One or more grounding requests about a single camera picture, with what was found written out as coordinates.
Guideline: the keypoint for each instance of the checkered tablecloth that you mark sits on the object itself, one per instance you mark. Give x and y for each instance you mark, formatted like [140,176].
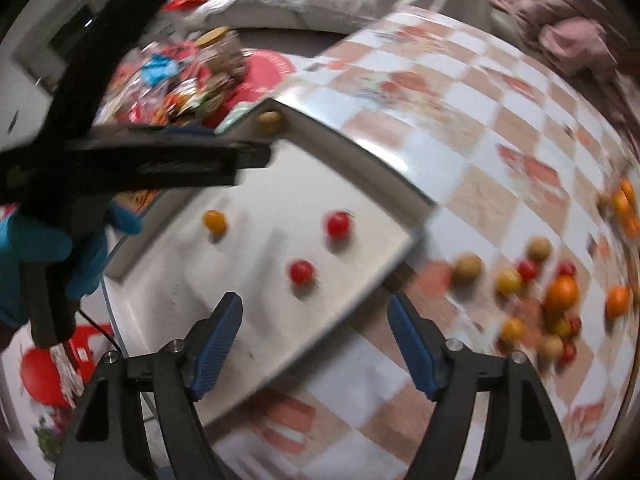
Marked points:
[480,110]

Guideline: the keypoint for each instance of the pink cloth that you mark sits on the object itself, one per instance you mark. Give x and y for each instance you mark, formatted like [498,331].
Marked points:
[575,40]

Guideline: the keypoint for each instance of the brown tomato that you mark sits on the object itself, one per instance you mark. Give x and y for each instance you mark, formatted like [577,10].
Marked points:
[270,120]

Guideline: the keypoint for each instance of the small orange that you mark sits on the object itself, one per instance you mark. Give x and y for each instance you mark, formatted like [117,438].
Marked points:
[562,295]
[625,206]
[618,301]

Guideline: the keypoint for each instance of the red plastic stool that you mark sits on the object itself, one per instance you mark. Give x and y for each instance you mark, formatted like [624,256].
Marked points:
[45,375]

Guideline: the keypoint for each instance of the red cherry tomato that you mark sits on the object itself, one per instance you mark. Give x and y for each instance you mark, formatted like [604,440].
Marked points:
[528,270]
[575,325]
[566,268]
[569,353]
[339,224]
[301,271]

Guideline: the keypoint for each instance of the person's left hand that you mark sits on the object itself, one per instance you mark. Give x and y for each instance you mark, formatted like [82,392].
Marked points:
[37,240]

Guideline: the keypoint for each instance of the pile of snack packets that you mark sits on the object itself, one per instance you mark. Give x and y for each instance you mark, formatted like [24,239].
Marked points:
[165,90]

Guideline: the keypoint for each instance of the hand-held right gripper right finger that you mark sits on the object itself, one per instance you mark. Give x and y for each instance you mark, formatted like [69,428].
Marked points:
[414,345]

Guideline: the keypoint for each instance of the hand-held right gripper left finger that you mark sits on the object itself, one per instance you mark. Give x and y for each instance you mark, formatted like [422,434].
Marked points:
[219,342]

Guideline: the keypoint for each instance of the brown longan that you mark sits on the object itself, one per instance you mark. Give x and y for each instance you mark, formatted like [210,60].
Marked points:
[551,348]
[467,267]
[539,248]

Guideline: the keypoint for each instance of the white compartment tray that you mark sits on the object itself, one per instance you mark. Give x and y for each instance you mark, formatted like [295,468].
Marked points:
[250,240]

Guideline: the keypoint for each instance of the yellow cherry tomato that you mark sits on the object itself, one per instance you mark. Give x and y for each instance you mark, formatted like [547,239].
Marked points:
[508,282]
[512,329]
[215,221]
[560,328]

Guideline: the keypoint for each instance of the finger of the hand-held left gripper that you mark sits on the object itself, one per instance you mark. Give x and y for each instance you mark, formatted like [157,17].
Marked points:
[150,136]
[200,165]

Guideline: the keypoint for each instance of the glass jar with yellow lid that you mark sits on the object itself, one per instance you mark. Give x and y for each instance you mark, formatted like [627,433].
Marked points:
[220,52]

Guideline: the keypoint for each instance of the red round mat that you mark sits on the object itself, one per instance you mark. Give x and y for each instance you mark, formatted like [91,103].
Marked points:
[265,75]

